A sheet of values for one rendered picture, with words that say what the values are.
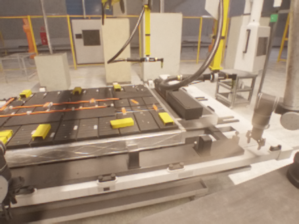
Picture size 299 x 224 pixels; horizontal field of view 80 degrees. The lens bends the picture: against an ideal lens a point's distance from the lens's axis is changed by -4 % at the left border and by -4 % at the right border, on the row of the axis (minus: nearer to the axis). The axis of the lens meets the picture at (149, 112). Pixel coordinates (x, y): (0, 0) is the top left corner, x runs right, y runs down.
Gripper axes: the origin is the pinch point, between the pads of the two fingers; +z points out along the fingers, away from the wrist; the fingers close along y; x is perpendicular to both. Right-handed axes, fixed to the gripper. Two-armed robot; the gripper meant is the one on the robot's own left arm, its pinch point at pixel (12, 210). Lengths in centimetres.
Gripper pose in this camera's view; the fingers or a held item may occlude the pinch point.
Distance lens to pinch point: 114.9
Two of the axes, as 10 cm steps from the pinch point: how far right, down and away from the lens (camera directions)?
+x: 9.4, -1.5, 3.2
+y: 3.5, 3.9, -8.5
